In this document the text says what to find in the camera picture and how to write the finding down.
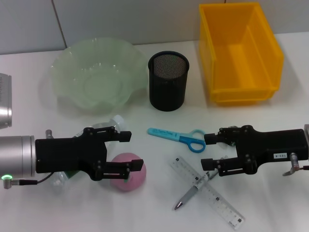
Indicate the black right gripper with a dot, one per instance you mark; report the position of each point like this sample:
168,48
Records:
270,145

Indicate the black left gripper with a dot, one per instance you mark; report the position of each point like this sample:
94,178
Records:
70,154

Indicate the clear green label water bottle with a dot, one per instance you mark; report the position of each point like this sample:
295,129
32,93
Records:
120,122

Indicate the pink toy peach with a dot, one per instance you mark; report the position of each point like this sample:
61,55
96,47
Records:
135,181

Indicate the blue capped scissors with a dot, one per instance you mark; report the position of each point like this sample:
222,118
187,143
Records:
169,134

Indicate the silver clear ballpoint pen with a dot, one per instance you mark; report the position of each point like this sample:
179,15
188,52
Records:
190,193

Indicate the clear plastic ruler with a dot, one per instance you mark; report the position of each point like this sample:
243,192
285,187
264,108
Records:
224,205

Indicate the black mesh pen cup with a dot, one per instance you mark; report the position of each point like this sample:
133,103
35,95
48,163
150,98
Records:
166,91

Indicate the pale green wavy fruit bowl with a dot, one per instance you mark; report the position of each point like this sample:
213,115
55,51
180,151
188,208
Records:
96,82

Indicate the yellow plastic storage bin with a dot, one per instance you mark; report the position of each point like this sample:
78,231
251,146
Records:
241,62

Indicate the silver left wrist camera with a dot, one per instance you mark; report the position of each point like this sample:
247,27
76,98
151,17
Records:
5,104

